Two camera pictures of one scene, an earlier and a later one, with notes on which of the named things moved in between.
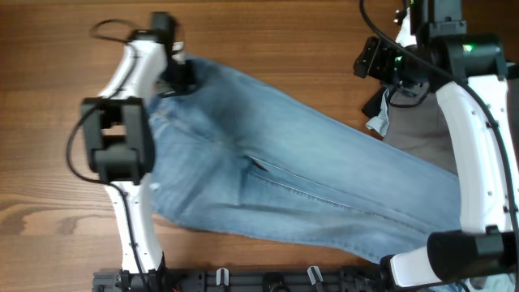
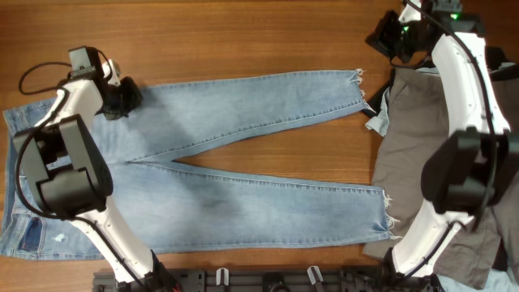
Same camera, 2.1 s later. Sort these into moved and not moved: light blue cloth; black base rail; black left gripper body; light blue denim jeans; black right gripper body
Moved: light blue denim jeans; black left gripper body; black right gripper body
Not moved: light blue cloth; black base rail
